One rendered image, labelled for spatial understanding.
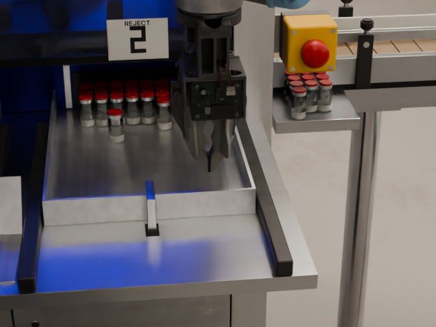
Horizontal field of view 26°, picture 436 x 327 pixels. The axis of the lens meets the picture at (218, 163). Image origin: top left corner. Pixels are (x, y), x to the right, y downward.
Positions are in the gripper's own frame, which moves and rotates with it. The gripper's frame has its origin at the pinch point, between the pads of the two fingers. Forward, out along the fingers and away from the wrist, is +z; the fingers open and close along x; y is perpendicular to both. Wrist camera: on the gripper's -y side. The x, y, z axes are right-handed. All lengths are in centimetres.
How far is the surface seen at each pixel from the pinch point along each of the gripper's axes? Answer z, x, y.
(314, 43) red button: -6.6, 17.4, -20.7
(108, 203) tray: 4.1, -12.4, 2.3
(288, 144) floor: 95, 48, -189
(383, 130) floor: 95, 85, -196
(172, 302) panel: 38.3, -3.5, -23.6
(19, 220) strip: 5.3, -23.2, 3.2
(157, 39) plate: -7.0, -4.6, -23.6
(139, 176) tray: 6.6, -8.4, -8.6
